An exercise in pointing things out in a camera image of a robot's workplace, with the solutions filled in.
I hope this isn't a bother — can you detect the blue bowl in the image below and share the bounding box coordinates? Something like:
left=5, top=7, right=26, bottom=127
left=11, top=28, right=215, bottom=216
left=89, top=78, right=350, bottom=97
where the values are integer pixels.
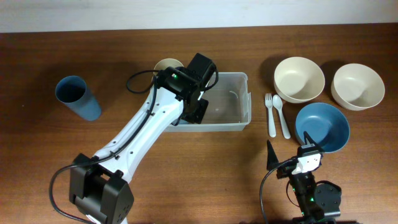
left=295, top=103, right=350, bottom=153

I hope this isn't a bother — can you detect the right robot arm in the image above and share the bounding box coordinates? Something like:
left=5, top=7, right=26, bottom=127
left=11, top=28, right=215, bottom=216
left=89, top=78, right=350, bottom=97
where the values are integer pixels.
left=259, top=132, right=342, bottom=223

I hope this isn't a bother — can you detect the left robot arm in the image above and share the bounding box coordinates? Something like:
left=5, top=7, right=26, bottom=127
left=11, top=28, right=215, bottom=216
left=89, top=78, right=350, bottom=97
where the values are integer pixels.
left=69, top=54, right=218, bottom=223

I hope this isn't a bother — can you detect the white plastic spoon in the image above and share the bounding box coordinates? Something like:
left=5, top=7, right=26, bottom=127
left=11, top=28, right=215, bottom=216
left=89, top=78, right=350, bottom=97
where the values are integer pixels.
left=272, top=95, right=291, bottom=139

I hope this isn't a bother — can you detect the white plastic fork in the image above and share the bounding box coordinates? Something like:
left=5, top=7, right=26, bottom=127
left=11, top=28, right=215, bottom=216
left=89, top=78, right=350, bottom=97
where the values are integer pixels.
left=264, top=93, right=276, bottom=138

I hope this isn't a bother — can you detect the beige bowl right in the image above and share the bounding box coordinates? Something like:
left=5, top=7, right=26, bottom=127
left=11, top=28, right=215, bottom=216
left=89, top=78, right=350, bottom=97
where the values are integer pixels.
left=331, top=63, right=386, bottom=111

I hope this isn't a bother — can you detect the beige bowl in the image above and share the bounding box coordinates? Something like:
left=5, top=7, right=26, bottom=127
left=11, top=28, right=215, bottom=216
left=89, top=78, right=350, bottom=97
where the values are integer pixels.
left=331, top=63, right=386, bottom=111
left=274, top=57, right=325, bottom=103

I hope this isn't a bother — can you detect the clear plastic storage container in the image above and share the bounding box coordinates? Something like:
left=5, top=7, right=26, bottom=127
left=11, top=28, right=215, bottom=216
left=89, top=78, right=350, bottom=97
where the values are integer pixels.
left=166, top=72, right=251, bottom=133

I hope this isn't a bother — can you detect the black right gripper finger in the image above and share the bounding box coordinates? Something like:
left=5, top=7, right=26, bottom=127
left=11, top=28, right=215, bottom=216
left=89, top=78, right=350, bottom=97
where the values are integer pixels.
left=303, top=131, right=324, bottom=153
left=267, top=140, right=279, bottom=171

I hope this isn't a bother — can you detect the blue cup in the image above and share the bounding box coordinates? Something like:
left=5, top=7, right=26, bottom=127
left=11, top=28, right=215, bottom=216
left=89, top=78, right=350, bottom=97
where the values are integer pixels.
left=55, top=75, right=102, bottom=121

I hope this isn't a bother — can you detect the beige bowl left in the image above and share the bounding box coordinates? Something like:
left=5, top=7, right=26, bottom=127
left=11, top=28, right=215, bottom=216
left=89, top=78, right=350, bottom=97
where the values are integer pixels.
left=274, top=57, right=325, bottom=103

